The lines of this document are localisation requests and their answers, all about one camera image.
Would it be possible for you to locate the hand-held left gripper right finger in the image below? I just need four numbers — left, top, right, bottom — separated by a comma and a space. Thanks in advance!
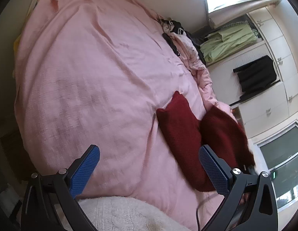
199, 145, 278, 231

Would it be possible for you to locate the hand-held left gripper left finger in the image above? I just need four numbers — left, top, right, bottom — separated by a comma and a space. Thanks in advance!
20, 145, 100, 231

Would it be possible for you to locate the dark red knit cardigan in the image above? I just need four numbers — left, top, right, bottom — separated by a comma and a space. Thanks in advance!
156, 91, 256, 193

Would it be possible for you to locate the white knit sweater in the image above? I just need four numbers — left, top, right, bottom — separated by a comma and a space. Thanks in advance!
75, 196, 190, 231

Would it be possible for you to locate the bed with pink sheet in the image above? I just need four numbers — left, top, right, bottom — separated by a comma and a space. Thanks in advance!
13, 0, 236, 231

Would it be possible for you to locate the pink duvet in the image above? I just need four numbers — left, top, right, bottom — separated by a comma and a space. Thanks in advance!
172, 32, 246, 126

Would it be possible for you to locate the black hanging garment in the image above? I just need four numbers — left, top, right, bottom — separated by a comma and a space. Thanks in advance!
233, 55, 278, 99

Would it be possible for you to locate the black crumpled garment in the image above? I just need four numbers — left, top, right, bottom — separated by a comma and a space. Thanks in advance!
183, 30, 208, 65

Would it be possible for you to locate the white wardrobe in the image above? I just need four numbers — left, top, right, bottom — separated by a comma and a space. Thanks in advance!
209, 6, 298, 140

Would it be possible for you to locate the green hanging garment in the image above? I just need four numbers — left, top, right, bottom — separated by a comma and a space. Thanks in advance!
200, 20, 261, 64

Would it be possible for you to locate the black sock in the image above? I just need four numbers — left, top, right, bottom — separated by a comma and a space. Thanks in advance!
162, 32, 182, 57

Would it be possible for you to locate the black white striped garment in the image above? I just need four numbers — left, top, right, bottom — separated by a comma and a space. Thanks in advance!
160, 19, 188, 36

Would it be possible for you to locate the cream curtain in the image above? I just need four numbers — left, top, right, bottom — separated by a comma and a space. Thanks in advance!
208, 0, 283, 15

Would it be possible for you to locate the black cable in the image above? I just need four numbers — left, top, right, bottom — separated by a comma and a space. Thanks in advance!
196, 192, 217, 231

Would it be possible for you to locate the window with white frame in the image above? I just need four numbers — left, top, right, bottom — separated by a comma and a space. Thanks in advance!
256, 123, 298, 210

